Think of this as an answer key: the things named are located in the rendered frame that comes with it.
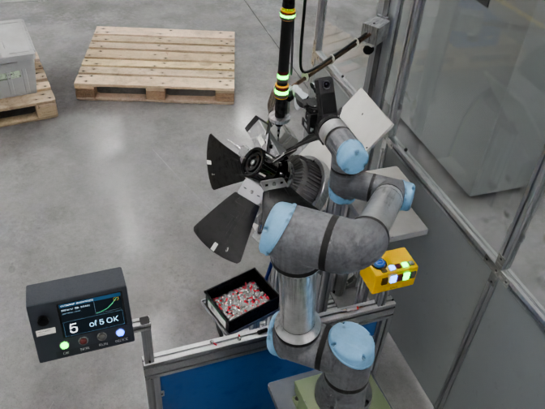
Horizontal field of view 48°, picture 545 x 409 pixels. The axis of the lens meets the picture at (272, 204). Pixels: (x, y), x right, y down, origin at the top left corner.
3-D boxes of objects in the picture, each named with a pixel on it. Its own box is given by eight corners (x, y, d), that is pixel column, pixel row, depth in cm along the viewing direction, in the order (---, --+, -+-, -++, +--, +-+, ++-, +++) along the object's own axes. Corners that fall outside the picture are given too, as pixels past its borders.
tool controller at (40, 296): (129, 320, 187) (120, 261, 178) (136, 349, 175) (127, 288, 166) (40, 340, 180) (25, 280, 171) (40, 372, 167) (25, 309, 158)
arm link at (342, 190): (364, 213, 160) (369, 180, 153) (323, 202, 163) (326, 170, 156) (371, 195, 166) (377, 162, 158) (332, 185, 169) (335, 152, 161)
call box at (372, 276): (398, 267, 219) (405, 246, 212) (413, 287, 212) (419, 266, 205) (358, 277, 214) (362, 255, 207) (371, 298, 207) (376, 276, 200)
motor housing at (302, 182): (274, 193, 248) (251, 181, 240) (312, 152, 241) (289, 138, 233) (294, 231, 232) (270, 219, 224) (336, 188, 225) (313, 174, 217)
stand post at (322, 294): (313, 333, 316) (344, 148, 241) (320, 346, 309) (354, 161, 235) (305, 334, 314) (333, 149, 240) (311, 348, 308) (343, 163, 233)
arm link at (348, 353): (363, 398, 152) (371, 362, 144) (311, 380, 156) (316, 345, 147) (375, 361, 161) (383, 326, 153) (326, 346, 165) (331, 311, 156)
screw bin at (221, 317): (254, 279, 232) (255, 266, 227) (280, 309, 221) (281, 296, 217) (203, 303, 221) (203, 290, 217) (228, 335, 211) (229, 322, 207)
